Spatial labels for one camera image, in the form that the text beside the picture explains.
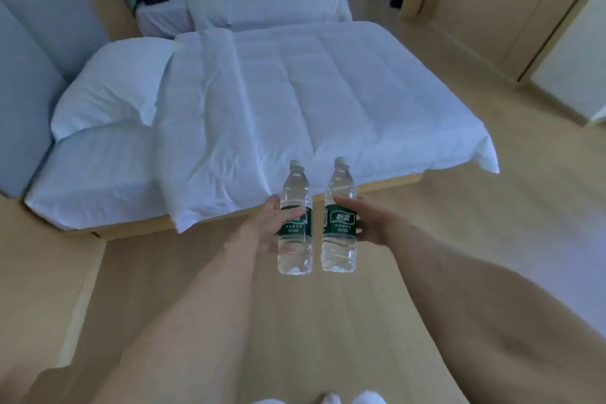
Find person's left forearm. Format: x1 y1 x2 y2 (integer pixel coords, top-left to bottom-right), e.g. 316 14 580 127
92 228 266 404

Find person's right hand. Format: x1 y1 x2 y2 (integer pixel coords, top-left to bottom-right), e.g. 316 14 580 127
333 195 404 246

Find light denim shorts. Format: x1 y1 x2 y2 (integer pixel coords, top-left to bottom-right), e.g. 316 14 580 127
251 389 387 404

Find white pillow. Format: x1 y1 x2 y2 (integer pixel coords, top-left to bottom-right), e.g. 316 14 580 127
49 37 175 142

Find person's left hand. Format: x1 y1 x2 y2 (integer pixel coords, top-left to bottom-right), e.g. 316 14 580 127
245 194 309 258

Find person's right forearm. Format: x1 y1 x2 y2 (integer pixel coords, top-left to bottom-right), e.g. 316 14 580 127
386 223 606 404

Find green-label water bottle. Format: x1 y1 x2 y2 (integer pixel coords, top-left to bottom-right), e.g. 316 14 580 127
321 157 359 273
276 160 314 276

